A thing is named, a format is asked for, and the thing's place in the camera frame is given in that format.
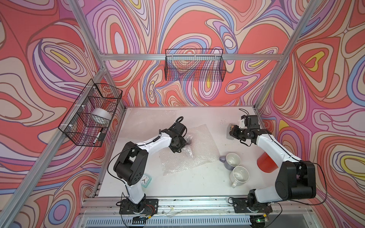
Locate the white tape roll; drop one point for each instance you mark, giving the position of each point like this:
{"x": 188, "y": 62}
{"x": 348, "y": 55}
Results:
{"x": 101, "y": 116}

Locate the teal alarm clock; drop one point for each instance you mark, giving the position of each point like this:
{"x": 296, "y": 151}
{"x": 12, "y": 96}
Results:
{"x": 145, "y": 180}

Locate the black marker in basket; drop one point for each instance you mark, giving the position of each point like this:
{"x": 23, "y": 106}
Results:
{"x": 97, "y": 136}

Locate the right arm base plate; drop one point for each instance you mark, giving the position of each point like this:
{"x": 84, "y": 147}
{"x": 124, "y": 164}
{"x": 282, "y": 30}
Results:
{"x": 244, "y": 205}

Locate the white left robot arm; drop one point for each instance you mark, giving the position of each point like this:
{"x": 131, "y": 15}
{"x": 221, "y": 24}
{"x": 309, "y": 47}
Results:
{"x": 131, "y": 162}

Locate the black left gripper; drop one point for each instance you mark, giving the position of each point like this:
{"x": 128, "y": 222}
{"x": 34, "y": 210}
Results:
{"x": 175, "y": 150}

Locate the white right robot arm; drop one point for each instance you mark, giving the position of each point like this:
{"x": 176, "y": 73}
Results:
{"x": 296, "y": 179}

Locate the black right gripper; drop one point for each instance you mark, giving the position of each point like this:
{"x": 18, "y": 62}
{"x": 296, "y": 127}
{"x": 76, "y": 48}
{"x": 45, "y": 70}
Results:
{"x": 234, "y": 132}

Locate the wire basket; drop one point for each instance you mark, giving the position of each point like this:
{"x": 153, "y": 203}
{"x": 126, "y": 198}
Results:
{"x": 78, "y": 125}
{"x": 194, "y": 64}

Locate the left wire basket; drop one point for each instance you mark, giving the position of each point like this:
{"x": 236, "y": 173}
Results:
{"x": 78, "y": 125}

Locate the lilac mug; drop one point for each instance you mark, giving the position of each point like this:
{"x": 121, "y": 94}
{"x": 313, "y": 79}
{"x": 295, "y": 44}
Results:
{"x": 230, "y": 161}

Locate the white mug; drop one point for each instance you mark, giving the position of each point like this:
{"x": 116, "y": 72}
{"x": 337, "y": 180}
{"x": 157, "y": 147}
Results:
{"x": 239, "y": 176}

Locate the back wire basket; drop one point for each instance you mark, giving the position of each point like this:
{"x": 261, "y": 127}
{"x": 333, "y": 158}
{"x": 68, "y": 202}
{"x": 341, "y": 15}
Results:
{"x": 194, "y": 64}

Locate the red mug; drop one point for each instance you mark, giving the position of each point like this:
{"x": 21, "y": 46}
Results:
{"x": 188, "y": 146}

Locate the red pen cup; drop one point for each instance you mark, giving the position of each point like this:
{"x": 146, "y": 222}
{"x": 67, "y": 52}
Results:
{"x": 266, "y": 164}

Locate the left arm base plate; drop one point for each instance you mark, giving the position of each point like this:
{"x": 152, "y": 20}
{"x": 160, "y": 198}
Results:
{"x": 145, "y": 207}

